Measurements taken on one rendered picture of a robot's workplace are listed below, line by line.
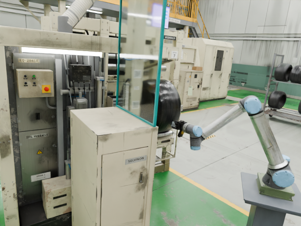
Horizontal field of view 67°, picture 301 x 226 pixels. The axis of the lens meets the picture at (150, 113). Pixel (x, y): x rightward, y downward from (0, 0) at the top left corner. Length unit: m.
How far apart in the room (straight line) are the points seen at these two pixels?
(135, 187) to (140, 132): 0.37
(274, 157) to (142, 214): 1.09
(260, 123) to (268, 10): 12.48
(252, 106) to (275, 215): 1.02
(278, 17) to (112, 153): 13.09
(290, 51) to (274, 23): 1.70
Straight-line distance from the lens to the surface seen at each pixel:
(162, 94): 2.15
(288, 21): 13.75
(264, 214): 2.41
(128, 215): 1.63
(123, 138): 1.33
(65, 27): 2.16
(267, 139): 1.98
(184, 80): 6.87
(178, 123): 2.14
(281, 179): 2.08
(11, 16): 10.96
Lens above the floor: 1.72
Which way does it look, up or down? 15 degrees down
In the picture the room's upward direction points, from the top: 5 degrees clockwise
